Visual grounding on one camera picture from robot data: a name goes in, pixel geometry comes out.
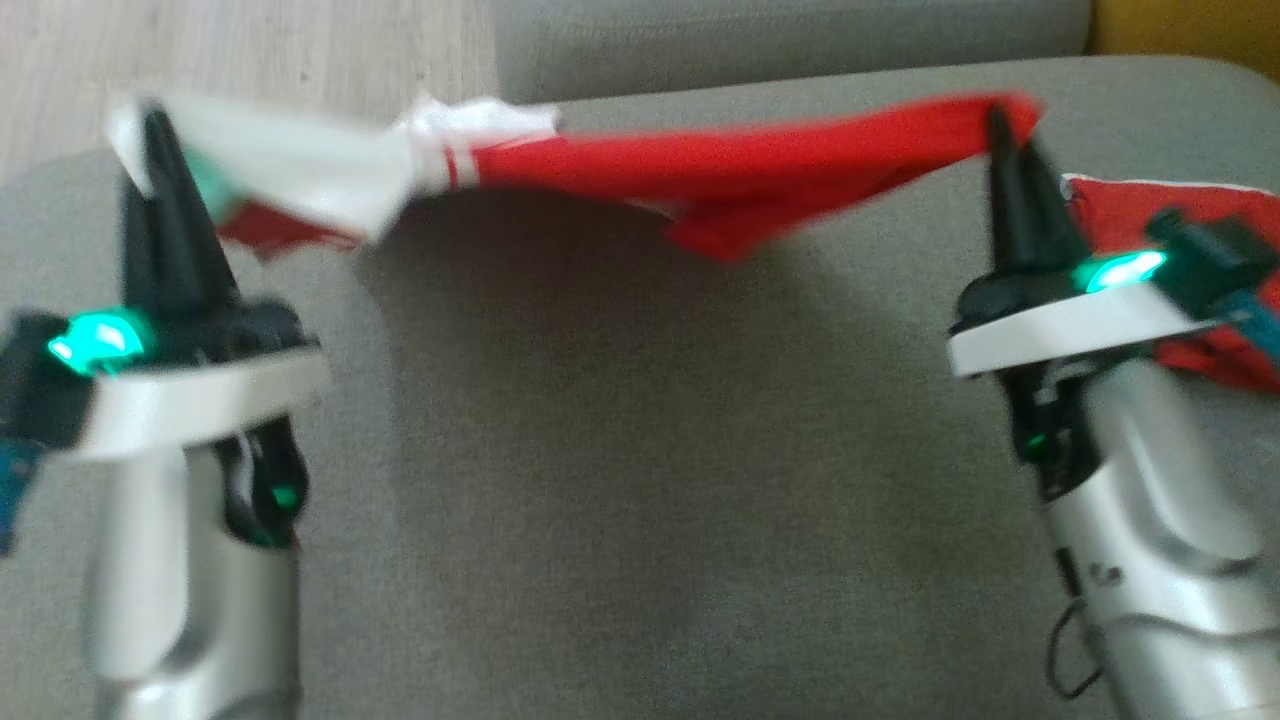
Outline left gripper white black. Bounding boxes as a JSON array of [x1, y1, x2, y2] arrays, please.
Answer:
[[58, 104, 333, 463]]

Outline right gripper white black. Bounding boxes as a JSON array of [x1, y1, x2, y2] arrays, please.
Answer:
[[946, 104, 1217, 380]]

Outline red shorts with white stripes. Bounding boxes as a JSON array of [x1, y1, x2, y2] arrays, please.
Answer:
[[1060, 174, 1280, 393]]

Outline red and white t-shirt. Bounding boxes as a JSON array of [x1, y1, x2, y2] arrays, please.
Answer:
[[104, 90, 1047, 267]]

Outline grey sofa cushion with seam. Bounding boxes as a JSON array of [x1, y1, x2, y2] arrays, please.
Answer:
[[494, 0, 1092, 105]]

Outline large grey sofa seat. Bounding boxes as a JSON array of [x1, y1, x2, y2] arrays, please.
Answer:
[[0, 55, 1280, 720]]

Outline left cable with blue plug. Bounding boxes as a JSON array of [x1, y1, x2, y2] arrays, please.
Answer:
[[0, 438, 47, 558]]

